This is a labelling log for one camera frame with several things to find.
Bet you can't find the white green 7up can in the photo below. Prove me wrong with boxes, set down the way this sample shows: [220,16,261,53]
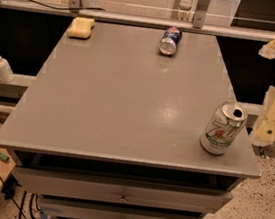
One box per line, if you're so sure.
[200,101,248,155]

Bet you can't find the blue pepsi can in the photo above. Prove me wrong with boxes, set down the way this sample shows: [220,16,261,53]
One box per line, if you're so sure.
[159,26,183,56]

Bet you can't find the yellow sponge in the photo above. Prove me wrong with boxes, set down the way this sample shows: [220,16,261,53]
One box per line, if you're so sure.
[66,17,95,39]

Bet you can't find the top grey drawer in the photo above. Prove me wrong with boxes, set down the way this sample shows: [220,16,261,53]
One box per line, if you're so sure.
[13,167,233,213]

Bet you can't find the grey drawer cabinet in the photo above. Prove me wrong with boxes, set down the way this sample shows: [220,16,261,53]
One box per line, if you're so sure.
[0,23,260,219]

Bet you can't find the middle grey drawer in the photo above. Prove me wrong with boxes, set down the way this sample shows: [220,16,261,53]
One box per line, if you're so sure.
[39,198,199,219]

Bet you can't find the white pump soap bottle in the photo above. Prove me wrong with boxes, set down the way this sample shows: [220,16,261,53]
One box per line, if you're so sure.
[0,55,15,83]

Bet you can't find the right metal bracket post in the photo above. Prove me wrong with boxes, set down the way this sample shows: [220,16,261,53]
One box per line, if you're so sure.
[192,0,210,29]

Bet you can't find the black floor cables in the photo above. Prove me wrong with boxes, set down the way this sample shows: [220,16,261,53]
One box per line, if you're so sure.
[0,119,65,219]

